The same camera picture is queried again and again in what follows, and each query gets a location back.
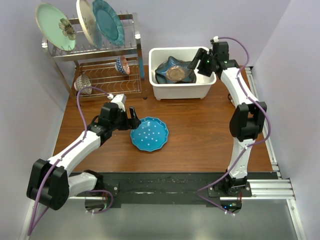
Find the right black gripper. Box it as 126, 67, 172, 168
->
188, 48, 217, 78

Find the dark blue star plate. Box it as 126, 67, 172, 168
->
154, 56, 194, 78

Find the dark blue glazed plate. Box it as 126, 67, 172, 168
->
155, 71, 197, 84

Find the blue scalloped plate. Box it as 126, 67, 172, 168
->
130, 116, 169, 152

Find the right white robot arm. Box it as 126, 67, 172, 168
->
188, 39, 267, 197

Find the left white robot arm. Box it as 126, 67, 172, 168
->
26, 102, 141, 210

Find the white plastic bin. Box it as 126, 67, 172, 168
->
148, 46, 217, 100

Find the metal dish rack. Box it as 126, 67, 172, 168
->
41, 12, 147, 101

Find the blue patterned bowl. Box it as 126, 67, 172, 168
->
115, 55, 130, 75

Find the grey patterned bowl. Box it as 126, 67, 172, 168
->
73, 74, 92, 95

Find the teal plate on rack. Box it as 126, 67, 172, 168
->
92, 0, 125, 46

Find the mint floral plate on rack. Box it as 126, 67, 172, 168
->
35, 3, 76, 52

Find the cream plate on rack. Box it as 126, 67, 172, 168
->
76, 0, 98, 47

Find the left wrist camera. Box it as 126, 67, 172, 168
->
107, 93, 127, 112

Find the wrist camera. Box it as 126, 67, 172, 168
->
210, 36, 219, 45
107, 93, 127, 112

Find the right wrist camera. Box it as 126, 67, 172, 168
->
210, 36, 219, 45

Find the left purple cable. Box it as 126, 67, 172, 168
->
26, 86, 115, 236

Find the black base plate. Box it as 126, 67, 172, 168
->
99, 172, 252, 210

